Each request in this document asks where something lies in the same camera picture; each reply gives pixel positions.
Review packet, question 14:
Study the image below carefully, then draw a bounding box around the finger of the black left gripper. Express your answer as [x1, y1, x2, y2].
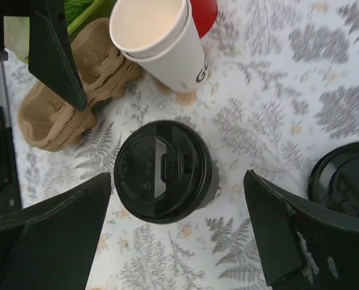
[28, 10, 88, 111]

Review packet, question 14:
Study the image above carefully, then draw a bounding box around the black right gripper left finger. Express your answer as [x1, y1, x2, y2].
[0, 173, 112, 289]

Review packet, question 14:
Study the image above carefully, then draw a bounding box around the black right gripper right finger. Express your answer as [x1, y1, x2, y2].
[244, 170, 359, 289]

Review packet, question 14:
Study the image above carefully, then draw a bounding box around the black sleeved paper cup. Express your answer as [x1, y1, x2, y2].
[196, 158, 221, 210]

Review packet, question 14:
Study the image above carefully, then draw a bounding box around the black coffee lid stack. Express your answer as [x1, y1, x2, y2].
[308, 142, 359, 218]

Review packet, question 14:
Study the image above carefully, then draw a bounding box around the large napa cabbage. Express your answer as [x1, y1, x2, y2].
[4, 16, 30, 63]

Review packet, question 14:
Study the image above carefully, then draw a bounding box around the brown cardboard cup carrier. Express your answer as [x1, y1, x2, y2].
[18, 18, 143, 152]

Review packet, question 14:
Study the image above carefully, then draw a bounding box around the green plastic tray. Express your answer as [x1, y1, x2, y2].
[68, 0, 116, 36]

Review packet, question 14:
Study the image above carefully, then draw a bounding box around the white paper cup stack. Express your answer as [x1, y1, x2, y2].
[109, 1, 209, 94]

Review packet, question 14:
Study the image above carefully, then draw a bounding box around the red ribbed cup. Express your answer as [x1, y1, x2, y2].
[190, 0, 218, 38]

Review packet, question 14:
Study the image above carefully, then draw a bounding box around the floral patterned table mat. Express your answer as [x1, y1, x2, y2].
[13, 1, 359, 289]

